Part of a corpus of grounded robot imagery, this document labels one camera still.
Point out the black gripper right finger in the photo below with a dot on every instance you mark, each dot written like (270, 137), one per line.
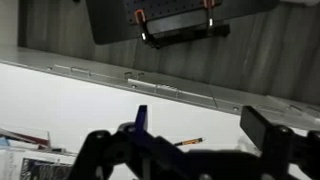
(256, 128)

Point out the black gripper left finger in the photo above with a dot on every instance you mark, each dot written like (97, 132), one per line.
(100, 150)

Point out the wide white drawer front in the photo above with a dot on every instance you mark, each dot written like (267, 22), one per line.
(266, 111)

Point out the round silver drawer lock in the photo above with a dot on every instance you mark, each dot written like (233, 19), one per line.
(133, 86)
(235, 108)
(49, 68)

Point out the keyboard print magazine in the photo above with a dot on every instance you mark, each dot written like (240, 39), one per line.
(46, 168)

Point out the orange and black pen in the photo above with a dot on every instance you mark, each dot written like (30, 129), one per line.
(188, 141)

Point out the fanned colourful magazines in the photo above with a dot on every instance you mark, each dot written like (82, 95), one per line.
(23, 138)

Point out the black work table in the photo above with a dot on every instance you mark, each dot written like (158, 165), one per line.
(110, 20)

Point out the black perforated breadboard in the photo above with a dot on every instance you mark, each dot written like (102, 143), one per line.
(166, 8)

